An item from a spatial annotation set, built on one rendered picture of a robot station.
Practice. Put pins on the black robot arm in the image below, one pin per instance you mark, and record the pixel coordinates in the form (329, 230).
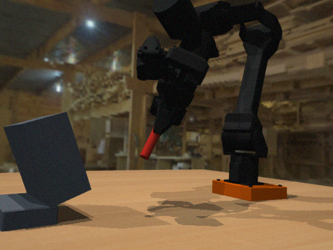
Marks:
(195, 27)

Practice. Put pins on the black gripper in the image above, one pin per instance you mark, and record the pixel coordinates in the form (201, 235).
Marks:
(176, 89)

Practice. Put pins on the dark red peg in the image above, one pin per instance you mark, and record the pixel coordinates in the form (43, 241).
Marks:
(147, 150)

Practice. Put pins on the dark grey sloped panel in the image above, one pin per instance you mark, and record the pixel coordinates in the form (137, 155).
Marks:
(51, 168)

